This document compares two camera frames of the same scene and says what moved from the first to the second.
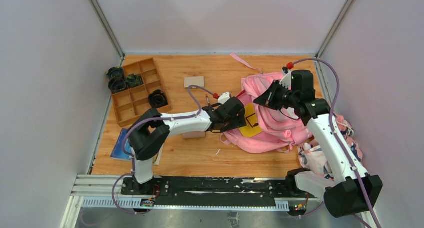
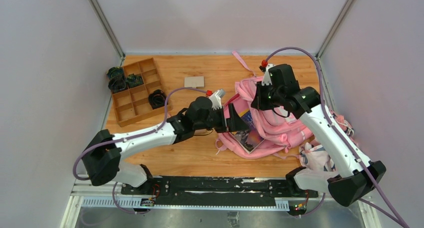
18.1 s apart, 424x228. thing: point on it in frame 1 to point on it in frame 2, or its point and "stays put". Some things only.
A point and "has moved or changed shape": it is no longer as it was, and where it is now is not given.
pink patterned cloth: x=310 y=155 stays put
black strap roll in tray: x=157 y=98 stays put
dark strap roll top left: x=115 y=72 stays put
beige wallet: x=198 y=81 stays put
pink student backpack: x=280 y=131 has moved or changed shape
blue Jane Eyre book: x=117 y=151 has moved or changed shape
